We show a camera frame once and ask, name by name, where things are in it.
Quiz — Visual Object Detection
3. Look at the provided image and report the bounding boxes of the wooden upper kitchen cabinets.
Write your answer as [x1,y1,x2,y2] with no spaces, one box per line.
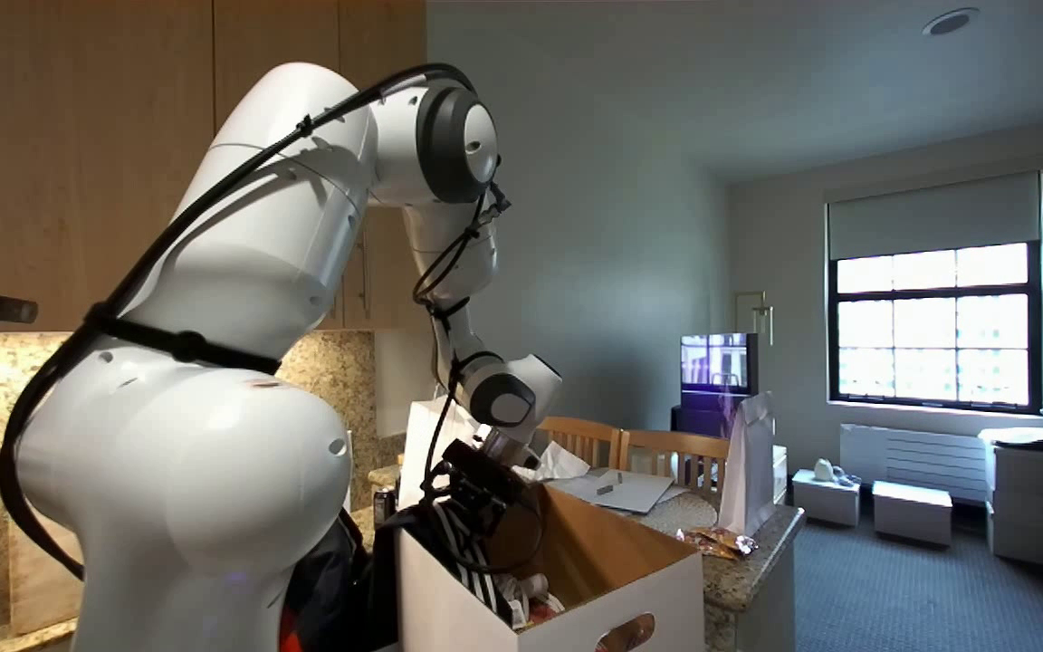
[0,0,436,335]

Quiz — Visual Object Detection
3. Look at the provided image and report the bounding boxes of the round ceiling light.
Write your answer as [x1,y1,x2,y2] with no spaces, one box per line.
[921,4,981,42]

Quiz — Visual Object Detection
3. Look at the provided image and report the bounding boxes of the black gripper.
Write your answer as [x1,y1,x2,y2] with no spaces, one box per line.
[436,435,528,508]

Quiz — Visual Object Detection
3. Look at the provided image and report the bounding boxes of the grey roller blind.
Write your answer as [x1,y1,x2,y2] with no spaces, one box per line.
[824,171,1043,264]

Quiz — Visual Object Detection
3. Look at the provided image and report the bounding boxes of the glowing purple monitor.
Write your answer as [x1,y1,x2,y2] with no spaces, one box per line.
[678,328,764,442]

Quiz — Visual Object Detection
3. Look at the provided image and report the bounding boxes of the clear plastic bag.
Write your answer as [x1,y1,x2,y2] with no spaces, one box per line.
[717,396,778,541]

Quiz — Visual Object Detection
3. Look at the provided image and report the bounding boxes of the shiny snack wrapper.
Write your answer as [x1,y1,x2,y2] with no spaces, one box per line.
[678,520,761,562]

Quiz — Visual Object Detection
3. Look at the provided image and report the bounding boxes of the wooden chair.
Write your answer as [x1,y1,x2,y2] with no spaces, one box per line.
[617,426,733,501]
[531,413,627,479]

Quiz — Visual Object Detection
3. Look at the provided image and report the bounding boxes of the white wall radiator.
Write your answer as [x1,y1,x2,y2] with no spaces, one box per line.
[836,419,993,502]

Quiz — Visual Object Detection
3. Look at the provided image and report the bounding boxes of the grey printer cabinet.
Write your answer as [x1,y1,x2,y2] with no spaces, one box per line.
[977,423,1043,570]

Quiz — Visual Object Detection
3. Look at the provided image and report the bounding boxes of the crumpled white tissue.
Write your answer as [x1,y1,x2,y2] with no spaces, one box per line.
[536,439,593,486]

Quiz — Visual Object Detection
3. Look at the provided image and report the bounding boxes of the white floor storage box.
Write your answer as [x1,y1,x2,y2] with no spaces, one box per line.
[871,479,955,551]
[791,461,867,532]

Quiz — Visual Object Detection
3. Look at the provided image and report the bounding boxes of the white cardboard box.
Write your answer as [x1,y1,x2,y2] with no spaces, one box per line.
[393,480,710,652]

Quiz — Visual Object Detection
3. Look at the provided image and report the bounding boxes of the grey notebook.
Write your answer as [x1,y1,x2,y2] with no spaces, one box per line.
[545,467,678,520]

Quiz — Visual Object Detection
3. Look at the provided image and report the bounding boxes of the black framed window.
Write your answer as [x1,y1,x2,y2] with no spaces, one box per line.
[826,239,1043,417]

